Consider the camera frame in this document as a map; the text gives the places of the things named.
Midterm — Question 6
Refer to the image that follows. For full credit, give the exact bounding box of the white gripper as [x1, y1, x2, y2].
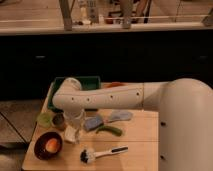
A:
[64, 110, 85, 142]

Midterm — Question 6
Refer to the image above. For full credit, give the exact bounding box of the orange object behind arm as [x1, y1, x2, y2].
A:
[106, 82, 125, 88]

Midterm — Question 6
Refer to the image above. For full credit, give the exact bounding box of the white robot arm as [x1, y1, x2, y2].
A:
[52, 78, 213, 171]

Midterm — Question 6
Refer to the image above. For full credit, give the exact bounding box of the white paper cup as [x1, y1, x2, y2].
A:
[64, 126, 76, 143]

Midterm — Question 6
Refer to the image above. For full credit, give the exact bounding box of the small metal cup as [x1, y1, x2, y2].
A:
[52, 114, 66, 131]

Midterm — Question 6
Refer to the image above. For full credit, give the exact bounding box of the blue sponge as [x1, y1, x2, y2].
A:
[84, 115, 104, 131]

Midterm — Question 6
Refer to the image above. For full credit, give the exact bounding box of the orange fruit in bowl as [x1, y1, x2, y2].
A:
[45, 138, 60, 153]

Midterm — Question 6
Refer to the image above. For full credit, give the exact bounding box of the light blue cloth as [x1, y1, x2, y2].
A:
[107, 110, 133, 122]

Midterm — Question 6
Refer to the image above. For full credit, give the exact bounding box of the green plastic tray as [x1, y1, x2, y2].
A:
[47, 76, 101, 113]

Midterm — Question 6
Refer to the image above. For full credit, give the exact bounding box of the dark red bowl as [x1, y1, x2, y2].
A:
[34, 132, 63, 160]

